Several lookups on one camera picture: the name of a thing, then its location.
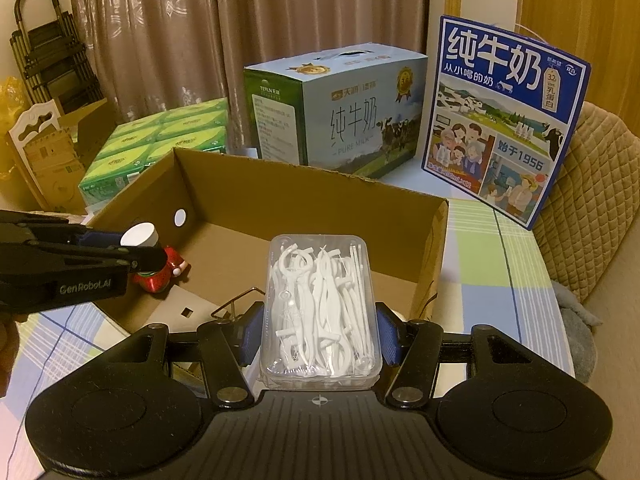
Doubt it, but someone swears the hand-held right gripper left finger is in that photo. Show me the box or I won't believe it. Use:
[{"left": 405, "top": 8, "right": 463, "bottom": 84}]
[{"left": 107, "top": 302, "right": 266, "bottom": 409}]

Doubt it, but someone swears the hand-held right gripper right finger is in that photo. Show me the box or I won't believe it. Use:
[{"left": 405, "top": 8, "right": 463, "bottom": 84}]
[{"left": 374, "top": 302, "right": 539, "bottom": 409}]

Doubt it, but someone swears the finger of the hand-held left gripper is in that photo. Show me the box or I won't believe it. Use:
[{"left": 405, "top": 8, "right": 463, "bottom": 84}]
[
  {"left": 30, "top": 241, "right": 169, "bottom": 287},
  {"left": 0, "top": 209, "right": 126, "bottom": 256}
]

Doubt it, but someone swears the small jar with white cap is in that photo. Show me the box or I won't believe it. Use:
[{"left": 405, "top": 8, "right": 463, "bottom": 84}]
[{"left": 121, "top": 222, "right": 161, "bottom": 257}]

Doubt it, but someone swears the metal wire holder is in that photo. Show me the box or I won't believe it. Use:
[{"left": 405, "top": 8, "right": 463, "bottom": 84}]
[{"left": 209, "top": 287, "right": 266, "bottom": 322}]

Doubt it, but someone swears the blue and red cat figure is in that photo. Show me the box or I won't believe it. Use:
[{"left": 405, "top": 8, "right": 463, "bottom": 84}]
[{"left": 130, "top": 246, "right": 191, "bottom": 294}]

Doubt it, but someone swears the clear box of floss picks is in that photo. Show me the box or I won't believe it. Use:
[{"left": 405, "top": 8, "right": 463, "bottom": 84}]
[{"left": 258, "top": 233, "right": 385, "bottom": 392}]

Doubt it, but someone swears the brown cardboard box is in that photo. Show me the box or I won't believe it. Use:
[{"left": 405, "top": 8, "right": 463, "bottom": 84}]
[{"left": 82, "top": 147, "right": 450, "bottom": 337}]

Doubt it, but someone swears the person's left hand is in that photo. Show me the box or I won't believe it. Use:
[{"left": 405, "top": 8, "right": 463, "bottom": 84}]
[{"left": 0, "top": 314, "right": 22, "bottom": 402}]

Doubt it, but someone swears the open cardboard carton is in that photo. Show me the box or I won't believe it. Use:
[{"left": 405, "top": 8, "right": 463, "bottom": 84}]
[{"left": 24, "top": 97, "right": 117, "bottom": 214}]

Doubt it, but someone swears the green tissue pack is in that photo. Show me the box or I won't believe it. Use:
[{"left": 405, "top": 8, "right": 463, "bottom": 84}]
[{"left": 78, "top": 97, "right": 230, "bottom": 209}]

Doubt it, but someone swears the yellow plastic bag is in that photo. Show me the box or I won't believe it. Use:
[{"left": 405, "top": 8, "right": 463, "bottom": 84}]
[{"left": 0, "top": 77, "right": 32, "bottom": 197}]

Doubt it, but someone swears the white cardboard cutout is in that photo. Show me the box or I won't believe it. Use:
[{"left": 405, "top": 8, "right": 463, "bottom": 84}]
[{"left": 7, "top": 100, "right": 64, "bottom": 172}]

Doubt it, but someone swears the black folding cart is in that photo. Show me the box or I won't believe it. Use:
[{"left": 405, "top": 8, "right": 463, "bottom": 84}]
[{"left": 8, "top": 0, "right": 106, "bottom": 117}]

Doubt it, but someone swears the grey cloth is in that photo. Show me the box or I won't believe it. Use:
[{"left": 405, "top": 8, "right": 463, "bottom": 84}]
[{"left": 555, "top": 289, "right": 597, "bottom": 379}]

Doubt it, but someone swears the light blue milk carton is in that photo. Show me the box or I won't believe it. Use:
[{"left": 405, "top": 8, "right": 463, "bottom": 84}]
[{"left": 243, "top": 44, "right": 430, "bottom": 181}]

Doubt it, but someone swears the dark blue milk carton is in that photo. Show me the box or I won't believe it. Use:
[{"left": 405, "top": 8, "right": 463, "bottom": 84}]
[{"left": 420, "top": 14, "right": 592, "bottom": 232}]

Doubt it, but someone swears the quilted beige chair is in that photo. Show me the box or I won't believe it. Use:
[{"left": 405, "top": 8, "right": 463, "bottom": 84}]
[{"left": 529, "top": 101, "right": 640, "bottom": 307}]

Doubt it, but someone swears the wooden door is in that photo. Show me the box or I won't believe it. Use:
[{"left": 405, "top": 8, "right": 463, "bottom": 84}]
[{"left": 517, "top": 0, "right": 640, "bottom": 127}]

